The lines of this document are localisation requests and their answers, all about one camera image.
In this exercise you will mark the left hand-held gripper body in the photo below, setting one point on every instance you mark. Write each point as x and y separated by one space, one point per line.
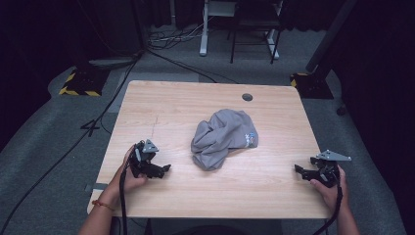
141 163

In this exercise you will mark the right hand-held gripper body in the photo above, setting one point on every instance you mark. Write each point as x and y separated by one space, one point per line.
328 171

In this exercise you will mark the grey pants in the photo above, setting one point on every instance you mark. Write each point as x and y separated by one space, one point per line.
221 137

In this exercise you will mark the person's left hand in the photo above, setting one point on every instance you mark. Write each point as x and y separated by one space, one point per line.
130 182

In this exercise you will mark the person's right hand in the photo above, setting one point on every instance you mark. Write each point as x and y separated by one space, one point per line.
331 196

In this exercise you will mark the grey tape strip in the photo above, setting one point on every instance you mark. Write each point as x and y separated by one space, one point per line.
99 186

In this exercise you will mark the black round floor foot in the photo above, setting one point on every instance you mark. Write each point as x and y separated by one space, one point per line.
341 111

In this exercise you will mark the black yellow striped stand base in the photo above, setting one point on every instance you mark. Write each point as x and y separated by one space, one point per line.
84 83
311 86

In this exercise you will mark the grey flat floor plate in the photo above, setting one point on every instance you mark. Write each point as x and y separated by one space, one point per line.
111 62

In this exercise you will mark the white desk leg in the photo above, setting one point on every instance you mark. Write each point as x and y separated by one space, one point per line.
204 32
273 45

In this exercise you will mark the dark slanted stand pole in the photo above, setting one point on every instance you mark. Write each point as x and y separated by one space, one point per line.
329 36

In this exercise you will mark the black metal chair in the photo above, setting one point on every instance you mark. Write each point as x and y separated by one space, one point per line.
254 23

